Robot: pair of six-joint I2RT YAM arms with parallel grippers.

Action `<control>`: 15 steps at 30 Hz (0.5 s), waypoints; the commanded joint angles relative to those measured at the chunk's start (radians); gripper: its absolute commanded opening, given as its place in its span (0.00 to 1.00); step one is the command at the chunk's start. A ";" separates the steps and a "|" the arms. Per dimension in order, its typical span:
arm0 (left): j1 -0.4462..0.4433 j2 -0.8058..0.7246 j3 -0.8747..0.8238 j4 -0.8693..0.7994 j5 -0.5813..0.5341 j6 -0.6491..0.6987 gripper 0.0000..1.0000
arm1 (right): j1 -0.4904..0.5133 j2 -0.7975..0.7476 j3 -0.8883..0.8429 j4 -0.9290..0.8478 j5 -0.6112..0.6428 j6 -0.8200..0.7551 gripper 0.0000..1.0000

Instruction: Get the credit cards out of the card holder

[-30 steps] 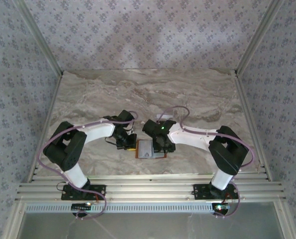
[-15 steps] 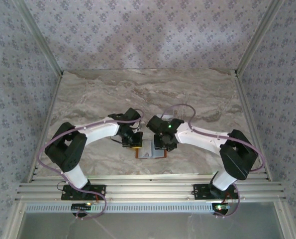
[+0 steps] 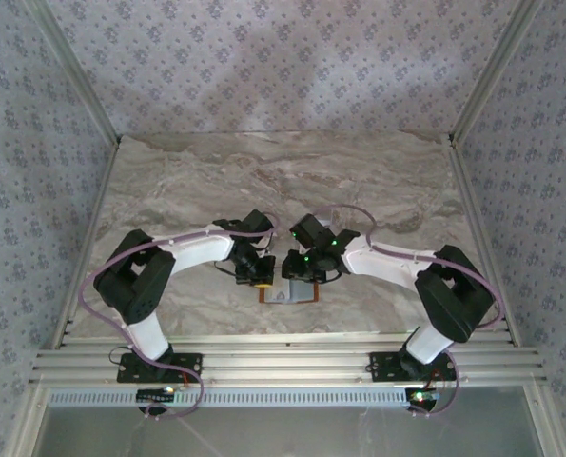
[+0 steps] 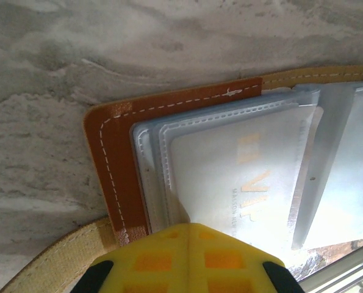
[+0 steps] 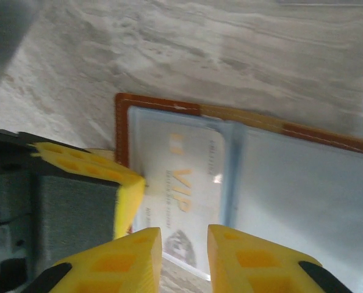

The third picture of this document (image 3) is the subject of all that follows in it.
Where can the aluminium side rail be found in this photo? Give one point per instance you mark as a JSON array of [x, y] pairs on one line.
[[88, 238], [483, 238]]

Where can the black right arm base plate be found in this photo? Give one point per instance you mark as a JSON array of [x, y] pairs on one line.
[[382, 366]]

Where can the grey metal panel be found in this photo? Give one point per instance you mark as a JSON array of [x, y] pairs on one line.
[[311, 433]]

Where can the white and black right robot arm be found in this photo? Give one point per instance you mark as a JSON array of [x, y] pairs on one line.
[[382, 266]]

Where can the aluminium rail beam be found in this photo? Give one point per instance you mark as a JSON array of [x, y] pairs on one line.
[[282, 362]]

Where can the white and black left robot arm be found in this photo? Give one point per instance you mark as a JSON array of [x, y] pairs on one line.
[[197, 252]]

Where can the short aluminium frame post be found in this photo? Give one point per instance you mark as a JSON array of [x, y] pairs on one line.
[[28, 423], [541, 423]]

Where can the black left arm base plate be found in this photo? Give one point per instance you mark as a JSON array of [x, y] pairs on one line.
[[187, 366]]

